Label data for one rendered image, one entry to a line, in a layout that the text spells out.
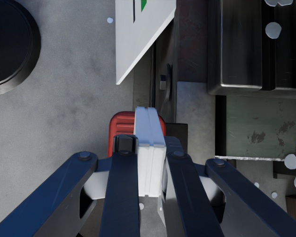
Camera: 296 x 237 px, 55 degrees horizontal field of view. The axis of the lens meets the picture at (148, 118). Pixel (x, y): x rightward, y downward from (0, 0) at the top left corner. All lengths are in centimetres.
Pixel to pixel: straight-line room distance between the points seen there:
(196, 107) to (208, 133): 4
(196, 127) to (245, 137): 7
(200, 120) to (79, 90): 73
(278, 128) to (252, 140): 5
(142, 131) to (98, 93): 93
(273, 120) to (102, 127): 72
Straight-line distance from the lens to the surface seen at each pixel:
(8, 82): 114
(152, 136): 15
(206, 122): 43
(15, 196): 113
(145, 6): 73
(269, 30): 43
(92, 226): 109
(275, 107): 47
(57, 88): 111
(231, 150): 44
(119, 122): 30
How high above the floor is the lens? 106
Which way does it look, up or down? 82 degrees down
